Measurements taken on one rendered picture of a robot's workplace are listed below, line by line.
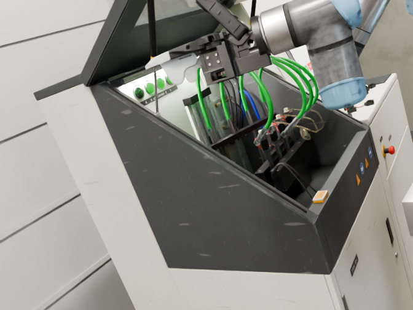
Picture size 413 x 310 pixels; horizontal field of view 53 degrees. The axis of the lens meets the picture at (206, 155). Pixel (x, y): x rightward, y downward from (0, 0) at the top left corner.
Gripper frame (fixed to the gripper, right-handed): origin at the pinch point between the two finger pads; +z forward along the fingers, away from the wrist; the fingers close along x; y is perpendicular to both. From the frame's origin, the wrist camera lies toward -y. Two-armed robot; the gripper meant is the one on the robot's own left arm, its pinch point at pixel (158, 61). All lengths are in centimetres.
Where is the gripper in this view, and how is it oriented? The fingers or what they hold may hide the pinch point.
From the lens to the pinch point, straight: 79.1
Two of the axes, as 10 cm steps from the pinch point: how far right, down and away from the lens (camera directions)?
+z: -9.1, 2.6, 3.3
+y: 3.1, 9.4, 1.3
